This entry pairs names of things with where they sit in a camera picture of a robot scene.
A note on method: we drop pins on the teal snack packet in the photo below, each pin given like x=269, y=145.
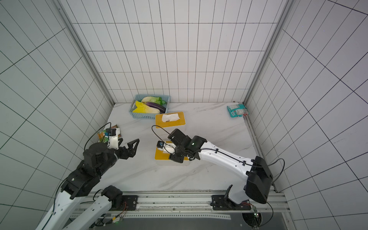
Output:
x=237, y=110

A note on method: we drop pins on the yellow toy cabbage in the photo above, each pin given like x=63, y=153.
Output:
x=143, y=108

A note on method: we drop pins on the yellow box lid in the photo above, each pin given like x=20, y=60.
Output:
x=181, y=121
x=159, y=155

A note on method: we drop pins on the white tissue box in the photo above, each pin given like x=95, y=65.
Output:
x=168, y=162
x=166, y=130

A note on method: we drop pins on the green snack bag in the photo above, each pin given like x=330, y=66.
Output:
x=103, y=135

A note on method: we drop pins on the green toy lettuce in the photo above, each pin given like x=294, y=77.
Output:
x=152, y=99

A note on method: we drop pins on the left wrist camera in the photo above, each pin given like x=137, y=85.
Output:
x=113, y=138

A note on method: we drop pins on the blue plastic basket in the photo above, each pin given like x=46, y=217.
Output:
x=139, y=97

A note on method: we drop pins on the orange tissue pack with sheet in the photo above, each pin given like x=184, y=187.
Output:
x=170, y=117

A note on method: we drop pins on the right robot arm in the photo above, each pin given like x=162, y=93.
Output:
x=256, y=175

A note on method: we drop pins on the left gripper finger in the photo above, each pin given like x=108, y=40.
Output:
x=130, y=153
x=133, y=144

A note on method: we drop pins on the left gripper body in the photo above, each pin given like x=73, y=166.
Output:
x=121, y=153

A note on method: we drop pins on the aluminium mounting rail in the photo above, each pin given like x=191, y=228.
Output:
x=192, y=204

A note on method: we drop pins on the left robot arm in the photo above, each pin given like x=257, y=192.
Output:
x=97, y=160

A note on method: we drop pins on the purple toy eggplant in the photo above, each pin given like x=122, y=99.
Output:
x=161, y=108

